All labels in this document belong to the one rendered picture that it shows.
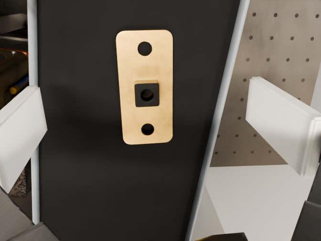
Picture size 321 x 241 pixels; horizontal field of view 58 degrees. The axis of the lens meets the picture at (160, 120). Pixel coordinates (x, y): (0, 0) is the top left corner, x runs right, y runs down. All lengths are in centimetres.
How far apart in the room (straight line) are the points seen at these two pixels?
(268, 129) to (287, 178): 67
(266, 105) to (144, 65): 9
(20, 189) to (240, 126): 58
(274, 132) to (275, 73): 61
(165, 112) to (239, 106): 55
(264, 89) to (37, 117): 13
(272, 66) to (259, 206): 33
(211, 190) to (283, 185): 19
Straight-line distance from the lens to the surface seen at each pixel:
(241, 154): 82
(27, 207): 38
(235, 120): 77
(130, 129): 22
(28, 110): 17
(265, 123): 17
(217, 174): 78
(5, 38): 56
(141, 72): 21
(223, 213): 67
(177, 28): 21
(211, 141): 23
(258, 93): 18
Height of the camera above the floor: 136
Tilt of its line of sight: 66 degrees down
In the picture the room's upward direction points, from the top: 165 degrees clockwise
